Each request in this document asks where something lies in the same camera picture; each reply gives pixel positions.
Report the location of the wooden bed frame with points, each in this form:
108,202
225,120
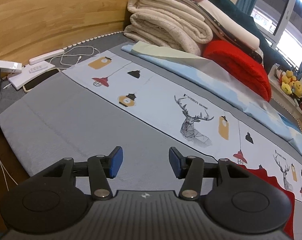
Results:
29,28

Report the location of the white device on stand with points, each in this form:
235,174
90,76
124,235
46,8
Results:
3,67

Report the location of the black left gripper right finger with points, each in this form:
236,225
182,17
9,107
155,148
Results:
230,195

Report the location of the bright red knit sweater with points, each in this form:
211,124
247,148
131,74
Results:
239,65

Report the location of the yellow plush toys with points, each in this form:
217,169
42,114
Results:
289,84

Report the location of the beige folded blanket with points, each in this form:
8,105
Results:
168,23

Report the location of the black smartphone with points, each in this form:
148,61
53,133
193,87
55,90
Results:
39,79

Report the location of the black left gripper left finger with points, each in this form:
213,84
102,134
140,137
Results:
59,196

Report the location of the white flat box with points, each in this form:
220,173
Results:
18,80

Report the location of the dark red knit garment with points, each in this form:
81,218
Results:
262,174

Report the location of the window frame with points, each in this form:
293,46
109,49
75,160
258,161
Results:
281,23

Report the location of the grey printed bed sheet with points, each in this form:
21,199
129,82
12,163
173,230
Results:
59,118

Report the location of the white remote control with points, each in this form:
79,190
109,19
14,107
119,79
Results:
37,68

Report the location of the dark teal blanket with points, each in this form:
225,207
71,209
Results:
271,56

